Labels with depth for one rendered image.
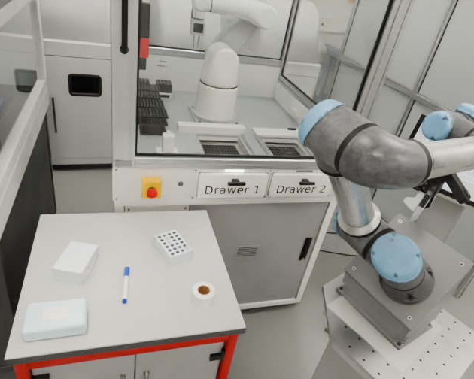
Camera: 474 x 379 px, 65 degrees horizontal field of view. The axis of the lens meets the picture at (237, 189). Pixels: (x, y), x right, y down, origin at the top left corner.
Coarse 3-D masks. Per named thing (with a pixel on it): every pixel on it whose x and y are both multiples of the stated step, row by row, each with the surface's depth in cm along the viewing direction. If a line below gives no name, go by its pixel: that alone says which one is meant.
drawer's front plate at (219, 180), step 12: (204, 180) 147; (216, 180) 149; (228, 180) 150; (240, 180) 152; (252, 180) 154; (264, 180) 155; (204, 192) 150; (216, 192) 152; (240, 192) 155; (252, 192) 157; (264, 192) 159
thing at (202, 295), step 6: (204, 282) 116; (198, 288) 113; (204, 288) 115; (210, 288) 114; (192, 294) 112; (198, 294) 111; (204, 294) 116; (210, 294) 112; (192, 300) 113; (198, 300) 111; (204, 300) 110; (210, 300) 112; (198, 306) 112; (204, 306) 112
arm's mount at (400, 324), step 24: (432, 240) 114; (360, 264) 121; (432, 264) 111; (456, 264) 108; (336, 288) 128; (360, 288) 120; (360, 312) 121; (384, 312) 113; (408, 312) 108; (432, 312) 111; (384, 336) 114; (408, 336) 110
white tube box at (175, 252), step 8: (168, 232) 133; (176, 232) 134; (160, 240) 130; (176, 240) 130; (160, 248) 128; (168, 248) 126; (176, 248) 127; (184, 248) 128; (168, 256) 124; (176, 256) 124; (184, 256) 127
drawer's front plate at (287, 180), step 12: (276, 180) 157; (288, 180) 159; (300, 180) 160; (312, 180) 162; (324, 180) 164; (276, 192) 160; (288, 192) 162; (300, 192) 164; (312, 192) 166; (324, 192) 168
